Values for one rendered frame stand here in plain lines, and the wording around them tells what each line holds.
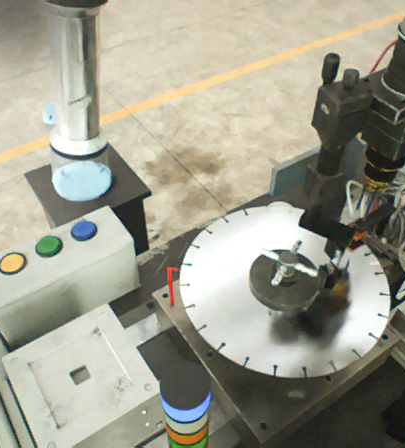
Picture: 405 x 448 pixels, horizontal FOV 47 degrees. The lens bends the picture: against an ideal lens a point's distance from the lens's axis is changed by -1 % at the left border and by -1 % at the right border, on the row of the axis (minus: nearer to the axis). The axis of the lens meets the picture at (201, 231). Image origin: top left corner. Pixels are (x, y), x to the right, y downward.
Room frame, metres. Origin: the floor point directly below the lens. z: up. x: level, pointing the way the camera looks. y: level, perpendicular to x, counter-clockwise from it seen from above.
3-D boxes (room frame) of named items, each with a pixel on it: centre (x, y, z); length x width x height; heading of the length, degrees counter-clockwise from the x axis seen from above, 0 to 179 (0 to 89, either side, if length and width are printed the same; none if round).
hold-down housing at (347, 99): (0.50, -0.18, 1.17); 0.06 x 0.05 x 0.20; 115
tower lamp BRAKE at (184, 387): (0.17, 0.01, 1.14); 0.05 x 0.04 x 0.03; 34
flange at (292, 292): (0.44, -0.13, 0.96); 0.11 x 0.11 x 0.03
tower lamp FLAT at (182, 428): (0.17, 0.01, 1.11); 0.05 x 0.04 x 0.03; 34
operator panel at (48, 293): (0.54, 0.27, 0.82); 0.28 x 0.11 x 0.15; 124
